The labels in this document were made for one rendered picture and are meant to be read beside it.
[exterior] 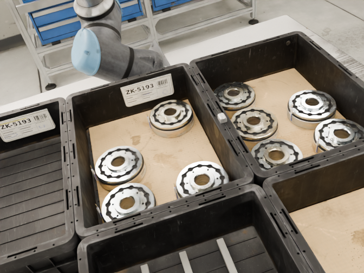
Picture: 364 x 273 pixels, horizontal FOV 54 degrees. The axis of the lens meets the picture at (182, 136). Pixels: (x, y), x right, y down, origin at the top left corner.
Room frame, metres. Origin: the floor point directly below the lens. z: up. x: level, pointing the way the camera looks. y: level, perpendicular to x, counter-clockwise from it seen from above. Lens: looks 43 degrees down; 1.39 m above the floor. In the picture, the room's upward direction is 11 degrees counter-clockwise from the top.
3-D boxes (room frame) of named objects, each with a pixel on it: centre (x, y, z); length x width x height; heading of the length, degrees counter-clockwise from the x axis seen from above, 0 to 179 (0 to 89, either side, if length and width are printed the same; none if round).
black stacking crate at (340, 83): (0.58, -0.23, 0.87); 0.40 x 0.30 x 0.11; 9
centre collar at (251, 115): (0.57, -0.16, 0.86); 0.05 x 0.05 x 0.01
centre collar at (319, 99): (0.59, -0.30, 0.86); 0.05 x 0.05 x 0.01
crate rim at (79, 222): (0.53, 0.07, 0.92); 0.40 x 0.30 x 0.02; 9
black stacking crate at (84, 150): (0.53, 0.07, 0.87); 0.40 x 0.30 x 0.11; 9
